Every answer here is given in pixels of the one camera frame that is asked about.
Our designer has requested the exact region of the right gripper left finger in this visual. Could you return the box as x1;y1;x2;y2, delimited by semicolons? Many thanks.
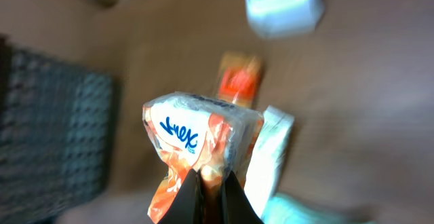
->
158;170;203;224

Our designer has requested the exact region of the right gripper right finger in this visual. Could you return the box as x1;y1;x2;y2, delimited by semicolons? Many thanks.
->
220;171;263;224

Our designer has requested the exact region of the white cream tube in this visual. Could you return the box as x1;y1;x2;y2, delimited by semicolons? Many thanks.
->
244;106;294;218

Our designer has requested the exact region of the teal wet wipes pack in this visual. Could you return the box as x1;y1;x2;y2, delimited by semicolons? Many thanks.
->
261;193;374;224

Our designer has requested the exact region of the orange spaghetti packet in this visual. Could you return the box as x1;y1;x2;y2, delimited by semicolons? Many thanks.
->
216;52;263;108

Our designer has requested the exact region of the white barcode scanner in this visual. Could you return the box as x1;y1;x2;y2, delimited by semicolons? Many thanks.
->
245;0;325;39

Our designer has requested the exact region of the grey plastic mesh basket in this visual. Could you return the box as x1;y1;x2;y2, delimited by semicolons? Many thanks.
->
1;37;115;223

